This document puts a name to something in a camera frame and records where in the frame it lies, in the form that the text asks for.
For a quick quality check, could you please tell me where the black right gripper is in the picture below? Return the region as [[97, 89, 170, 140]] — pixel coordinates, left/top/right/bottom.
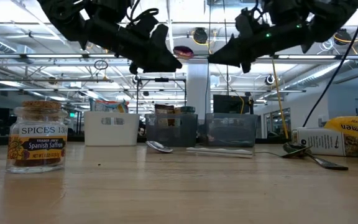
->
[[208, 8, 310, 74]]

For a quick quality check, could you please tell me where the yellow ramen noodle packet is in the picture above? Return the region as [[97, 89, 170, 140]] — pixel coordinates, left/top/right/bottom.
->
[[323, 115, 358, 144]]

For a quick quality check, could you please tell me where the translucent grey plastic bin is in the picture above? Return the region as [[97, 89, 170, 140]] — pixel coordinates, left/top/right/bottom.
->
[[144, 113, 199, 147], [205, 113, 259, 147]]

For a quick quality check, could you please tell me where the green spice jar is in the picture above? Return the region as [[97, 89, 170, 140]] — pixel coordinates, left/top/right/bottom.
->
[[181, 106, 198, 138]]

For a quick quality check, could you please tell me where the large purple-lid spice jar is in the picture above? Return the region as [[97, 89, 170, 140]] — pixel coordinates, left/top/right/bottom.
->
[[290, 126, 358, 159]]

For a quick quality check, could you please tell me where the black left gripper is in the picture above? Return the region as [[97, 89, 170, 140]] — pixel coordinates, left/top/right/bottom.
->
[[87, 14, 183, 74]]

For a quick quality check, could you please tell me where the silver spoon teal striped handle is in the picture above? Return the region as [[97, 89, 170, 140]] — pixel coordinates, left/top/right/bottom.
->
[[145, 140, 254, 159]]

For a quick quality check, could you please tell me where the plain dark silver spoon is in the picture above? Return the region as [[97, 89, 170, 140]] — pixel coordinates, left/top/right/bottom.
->
[[283, 141, 349, 171]]

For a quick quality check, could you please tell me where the white plastic bin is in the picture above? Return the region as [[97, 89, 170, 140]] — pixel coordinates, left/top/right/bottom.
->
[[83, 111, 140, 147]]

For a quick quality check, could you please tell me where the yellow cable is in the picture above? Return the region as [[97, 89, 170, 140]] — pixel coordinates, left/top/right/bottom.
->
[[271, 58, 290, 139]]

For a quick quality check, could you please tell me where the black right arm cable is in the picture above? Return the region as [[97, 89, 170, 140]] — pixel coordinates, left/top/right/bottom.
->
[[302, 0, 358, 128]]

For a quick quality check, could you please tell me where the small cork-lid saffron jar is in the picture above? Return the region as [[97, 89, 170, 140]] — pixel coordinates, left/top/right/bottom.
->
[[6, 100, 69, 174]]

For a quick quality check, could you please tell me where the grey overhead crossbeam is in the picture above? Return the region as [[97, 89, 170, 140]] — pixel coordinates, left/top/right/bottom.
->
[[0, 52, 358, 60]]

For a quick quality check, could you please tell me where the orange ramen noodle packet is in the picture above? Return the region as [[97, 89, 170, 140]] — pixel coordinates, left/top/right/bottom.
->
[[103, 99, 130, 114]]

